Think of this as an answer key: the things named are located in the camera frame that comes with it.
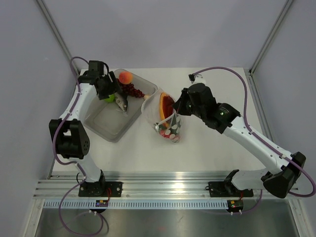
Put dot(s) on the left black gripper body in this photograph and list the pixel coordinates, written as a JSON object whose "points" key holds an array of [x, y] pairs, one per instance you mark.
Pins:
{"points": [[108, 87]]}

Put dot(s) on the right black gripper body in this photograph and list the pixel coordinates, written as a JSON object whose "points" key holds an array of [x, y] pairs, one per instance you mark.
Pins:
{"points": [[196, 111]]}

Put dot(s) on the red orange meat slab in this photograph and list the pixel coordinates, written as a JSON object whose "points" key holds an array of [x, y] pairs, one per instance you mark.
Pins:
{"points": [[165, 106]]}

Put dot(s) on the green lime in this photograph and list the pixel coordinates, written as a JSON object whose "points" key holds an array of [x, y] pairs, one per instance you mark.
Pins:
{"points": [[110, 99]]}

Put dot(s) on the clear zip top bag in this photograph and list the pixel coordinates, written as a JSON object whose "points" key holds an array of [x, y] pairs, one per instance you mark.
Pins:
{"points": [[158, 111]]}

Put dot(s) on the red chili pepper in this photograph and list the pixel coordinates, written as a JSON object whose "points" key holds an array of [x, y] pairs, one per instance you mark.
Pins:
{"points": [[169, 135]]}

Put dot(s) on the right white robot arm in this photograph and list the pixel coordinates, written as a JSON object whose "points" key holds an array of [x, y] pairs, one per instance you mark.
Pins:
{"points": [[282, 168]]}

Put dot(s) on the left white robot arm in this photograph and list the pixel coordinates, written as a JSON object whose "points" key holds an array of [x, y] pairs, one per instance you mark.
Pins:
{"points": [[70, 142]]}

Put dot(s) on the clear plastic food bin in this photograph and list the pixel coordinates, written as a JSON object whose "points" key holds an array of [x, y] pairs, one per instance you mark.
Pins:
{"points": [[107, 120]]}

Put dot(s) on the orange peach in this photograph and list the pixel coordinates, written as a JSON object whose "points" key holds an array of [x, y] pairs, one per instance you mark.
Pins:
{"points": [[125, 77]]}

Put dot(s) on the silver grey fish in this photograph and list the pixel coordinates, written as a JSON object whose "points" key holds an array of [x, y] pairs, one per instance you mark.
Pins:
{"points": [[121, 101]]}

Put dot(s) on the dark red grape bunch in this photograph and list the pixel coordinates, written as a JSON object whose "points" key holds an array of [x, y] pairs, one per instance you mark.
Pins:
{"points": [[130, 90]]}

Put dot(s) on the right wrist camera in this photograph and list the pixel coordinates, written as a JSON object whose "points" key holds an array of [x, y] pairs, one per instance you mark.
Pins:
{"points": [[196, 78]]}

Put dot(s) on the left aluminium frame post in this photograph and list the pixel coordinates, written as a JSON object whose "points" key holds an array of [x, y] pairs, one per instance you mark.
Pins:
{"points": [[54, 28]]}

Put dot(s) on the aluminium frame post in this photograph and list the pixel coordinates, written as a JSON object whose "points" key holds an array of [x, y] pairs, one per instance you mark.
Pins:
{"points": [[271, 35], [54, 28]]}

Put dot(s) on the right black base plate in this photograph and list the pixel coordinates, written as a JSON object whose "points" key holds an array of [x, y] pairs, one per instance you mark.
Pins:
{"points": [[221, 189]]}

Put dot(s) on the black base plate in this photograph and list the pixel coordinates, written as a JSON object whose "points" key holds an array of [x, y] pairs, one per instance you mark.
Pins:
{"points": [[114, 188], [221, 189]]}

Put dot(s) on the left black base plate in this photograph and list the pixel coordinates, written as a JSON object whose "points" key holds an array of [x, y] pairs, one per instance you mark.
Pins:
{"points": [[114, 188]]}

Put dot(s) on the aluminium mounting rail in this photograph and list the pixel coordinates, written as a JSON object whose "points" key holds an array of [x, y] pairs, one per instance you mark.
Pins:
{"points": [[170, 185]]}

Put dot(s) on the right aluminium frame post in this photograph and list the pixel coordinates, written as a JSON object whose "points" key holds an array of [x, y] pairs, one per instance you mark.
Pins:
{"points": [[271, 35]]}

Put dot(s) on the white slotted cable duct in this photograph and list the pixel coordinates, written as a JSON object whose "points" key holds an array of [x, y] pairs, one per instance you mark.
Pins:
{"points": [[137, 204]]}

